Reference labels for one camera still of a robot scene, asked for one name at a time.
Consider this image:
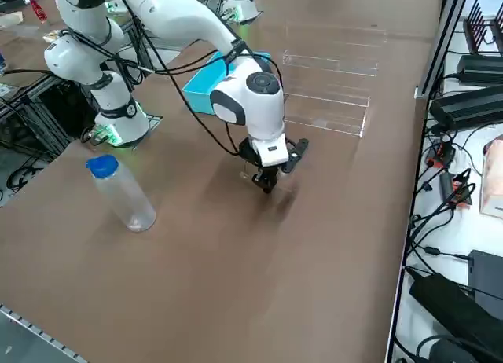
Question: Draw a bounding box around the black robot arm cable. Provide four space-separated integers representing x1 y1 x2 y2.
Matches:
58 0 285 158

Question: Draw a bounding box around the orange black connector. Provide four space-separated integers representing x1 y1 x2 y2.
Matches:
427 141 457 170
447 169 477 207

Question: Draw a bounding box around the red white packet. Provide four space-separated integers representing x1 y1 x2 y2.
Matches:
28 0 49 25

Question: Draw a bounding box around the black box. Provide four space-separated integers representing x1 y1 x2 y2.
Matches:
468 249 503 315

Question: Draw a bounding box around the aluminium rail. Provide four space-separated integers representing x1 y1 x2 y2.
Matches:
0 302 94 363

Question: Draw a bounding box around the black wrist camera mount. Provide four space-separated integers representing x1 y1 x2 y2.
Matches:
281 137 310 174

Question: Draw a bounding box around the aluminium profile post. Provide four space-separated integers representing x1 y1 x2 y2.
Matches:
415 0 472 101

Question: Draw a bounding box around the ribbed black power adapter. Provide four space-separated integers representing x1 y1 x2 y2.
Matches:
429 83 503 133

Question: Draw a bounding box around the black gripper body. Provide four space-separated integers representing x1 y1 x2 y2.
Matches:
239 138 286 178

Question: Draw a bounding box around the blue plastic bin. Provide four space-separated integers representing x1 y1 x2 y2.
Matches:
182 50 272 116

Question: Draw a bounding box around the clear bottle with blue cap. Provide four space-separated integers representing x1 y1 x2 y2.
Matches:
85 154 157 233

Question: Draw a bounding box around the clear acrylic rack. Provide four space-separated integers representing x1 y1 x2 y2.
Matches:
281 20 388 138

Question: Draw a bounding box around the tan cardboard box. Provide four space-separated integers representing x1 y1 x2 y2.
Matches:
479 135 503 218

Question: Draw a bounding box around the dark peg rack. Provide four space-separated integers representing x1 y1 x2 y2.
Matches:
463 0 503 54

